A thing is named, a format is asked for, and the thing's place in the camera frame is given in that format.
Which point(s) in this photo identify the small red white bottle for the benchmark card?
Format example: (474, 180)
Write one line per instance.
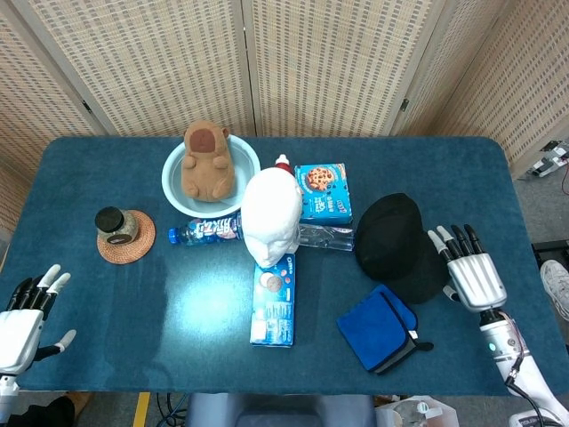
(283, 162)

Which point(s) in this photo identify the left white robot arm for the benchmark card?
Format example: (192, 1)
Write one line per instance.
(6, 391)

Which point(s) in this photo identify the white power strip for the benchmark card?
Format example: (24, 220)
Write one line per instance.
(549, 162)

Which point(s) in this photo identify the black floor stand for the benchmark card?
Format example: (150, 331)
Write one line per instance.
(551, 249)

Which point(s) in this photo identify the woven folding screen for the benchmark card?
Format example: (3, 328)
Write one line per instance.
(155, 58)

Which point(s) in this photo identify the brown capybara plush toy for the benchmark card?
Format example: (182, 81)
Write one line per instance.
(206, 164)

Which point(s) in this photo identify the clear plastic water bottle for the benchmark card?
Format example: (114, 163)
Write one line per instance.
(324, 238)

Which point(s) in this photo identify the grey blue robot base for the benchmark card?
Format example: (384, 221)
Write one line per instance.
(280, 411)

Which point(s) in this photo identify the blue labelled drink bottle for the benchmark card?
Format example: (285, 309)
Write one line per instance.
(200, 231)

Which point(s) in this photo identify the black bag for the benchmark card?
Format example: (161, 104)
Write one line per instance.
(53, 413)

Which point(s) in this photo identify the clear plastic container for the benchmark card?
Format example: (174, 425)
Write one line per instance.
(418, 411)

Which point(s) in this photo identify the black baseball cap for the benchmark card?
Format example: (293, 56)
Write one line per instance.
(391, 236)

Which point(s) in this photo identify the round woven rattan coaster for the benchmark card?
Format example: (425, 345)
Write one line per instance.
(142, 244)

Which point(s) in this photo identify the glass jar with black lid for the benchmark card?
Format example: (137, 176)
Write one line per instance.
(113, 224)

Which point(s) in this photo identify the light blue plastic basin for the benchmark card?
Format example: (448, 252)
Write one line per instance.
(171, 187)

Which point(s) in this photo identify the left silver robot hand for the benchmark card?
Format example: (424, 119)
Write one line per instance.
(18, 338)

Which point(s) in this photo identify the blue Oreo cookie box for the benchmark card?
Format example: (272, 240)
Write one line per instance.
(271, 320)

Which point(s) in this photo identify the blue chocolate chip cookie box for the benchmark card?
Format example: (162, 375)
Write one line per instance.
(333, 195)

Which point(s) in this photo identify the blue velvet tablecloth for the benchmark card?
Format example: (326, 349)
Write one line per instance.
(444, 169)

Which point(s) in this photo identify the white sneaker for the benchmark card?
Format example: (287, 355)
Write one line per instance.
(555, 280)

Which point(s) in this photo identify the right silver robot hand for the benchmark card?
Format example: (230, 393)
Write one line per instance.
(475, 276)

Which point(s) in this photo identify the white foam mannequin head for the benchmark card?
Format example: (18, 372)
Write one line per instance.
(271, 213)

